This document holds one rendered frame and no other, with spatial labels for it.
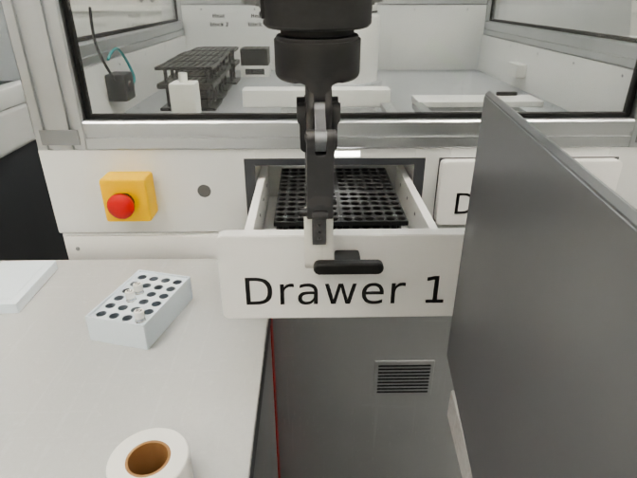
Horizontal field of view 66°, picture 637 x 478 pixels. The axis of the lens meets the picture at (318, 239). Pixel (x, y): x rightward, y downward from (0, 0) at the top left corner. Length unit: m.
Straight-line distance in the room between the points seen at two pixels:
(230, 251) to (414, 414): 0.68
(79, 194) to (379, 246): 0.54
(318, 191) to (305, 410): 0.71
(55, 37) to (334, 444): 0.92
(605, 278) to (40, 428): 0.54
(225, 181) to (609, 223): 0.65
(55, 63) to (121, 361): 0.45
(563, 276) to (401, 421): 0.86
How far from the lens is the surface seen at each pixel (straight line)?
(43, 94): 0.88
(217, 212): 0.85
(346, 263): 0.52
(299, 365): 1.01
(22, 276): 0.89
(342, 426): 1.13
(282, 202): 0.71
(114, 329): 0.69
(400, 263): 0.57
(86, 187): 0.90
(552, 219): 0.33
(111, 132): 0.85
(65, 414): 0.63
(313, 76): 0.43
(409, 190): 0.78
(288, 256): 0.56
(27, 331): 0.78
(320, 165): 0.43
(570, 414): 0.31
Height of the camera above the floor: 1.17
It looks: 26 degrees down
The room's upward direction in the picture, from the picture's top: straight up
